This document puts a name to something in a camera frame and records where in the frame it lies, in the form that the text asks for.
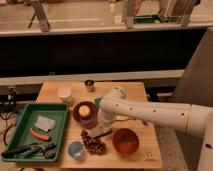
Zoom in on green plastic tray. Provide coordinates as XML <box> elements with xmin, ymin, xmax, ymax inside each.
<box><xmin>2</xmin><ymin>103</ymin><xmax>69</xmax><ymax>162</ymax></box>

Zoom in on grey folded cloth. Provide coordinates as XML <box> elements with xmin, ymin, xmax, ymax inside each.
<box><xmin>35</xmin><ymin>116</ymin><xmax>56</xmax><ymax>132</ymax></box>

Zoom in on orange bowl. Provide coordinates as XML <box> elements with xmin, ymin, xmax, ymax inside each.
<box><xmin>112</xmin><ymin>128</ymin><xmax>139</xmax><ymax>157</ymax></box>

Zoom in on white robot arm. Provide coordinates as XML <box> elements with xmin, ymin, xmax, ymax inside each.
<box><xmin>99</xmin><ymin>86</ymin><xmax>213</xmax><ymax>171</ymax></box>

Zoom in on purple grape bunch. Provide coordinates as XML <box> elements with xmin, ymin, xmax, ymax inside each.
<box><xmin>81</xmin><ymin>130</ymin><xmax>107</xmax><ymax>155</ymax></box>

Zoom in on orange carrot toy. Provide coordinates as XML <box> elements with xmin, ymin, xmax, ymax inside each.
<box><xmin>30</xmin><ymin>128</ymin><xmax>51</xmax><ymax>141</ymax></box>

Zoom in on green sponge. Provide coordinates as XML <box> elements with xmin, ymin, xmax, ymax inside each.
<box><xmin>95</xmin><ymin>97</ymin><xmax>102</xmax><ymax>108</ymax></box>

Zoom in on yellow round ball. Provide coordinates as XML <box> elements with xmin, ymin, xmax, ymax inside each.
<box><xmin>78</xmin><ymin>105</ymin><xmax>91</xmax><ymax>118</ymax></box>

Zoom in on small metal cup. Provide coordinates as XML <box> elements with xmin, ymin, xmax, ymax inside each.
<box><xmin>85</xmin><ymin>80</ymin><xmax>95</xmax><ymax>92</ymax></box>

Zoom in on white paper cup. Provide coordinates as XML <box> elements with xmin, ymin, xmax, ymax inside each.
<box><xmin>57</xmin><ymin>87</ymin><xmax>72</xmax><ymax>104</ymax></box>

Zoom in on purple bowl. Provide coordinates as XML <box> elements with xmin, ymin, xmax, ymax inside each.
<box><xmin>73</xmin><ymin>101</ymin><xmax>98</xmax><ymax>125</ymax></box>

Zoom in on black handled tool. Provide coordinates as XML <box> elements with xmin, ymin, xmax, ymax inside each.
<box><xmin>1</xmin><ymin>143</ymin><xmax>56</xmax><ymax>159</ymax></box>

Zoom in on grey rectangular eraser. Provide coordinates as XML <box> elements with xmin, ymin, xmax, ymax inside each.
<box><xmin>90</xmin><ymin>129</ymin><xmax>112</xmax><ymax>138</ymax></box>

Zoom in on black cables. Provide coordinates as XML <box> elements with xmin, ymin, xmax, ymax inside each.
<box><xmin>0</xmin><ymin>85</ymin><xmax>18</xmax><ymax>148</ymax></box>

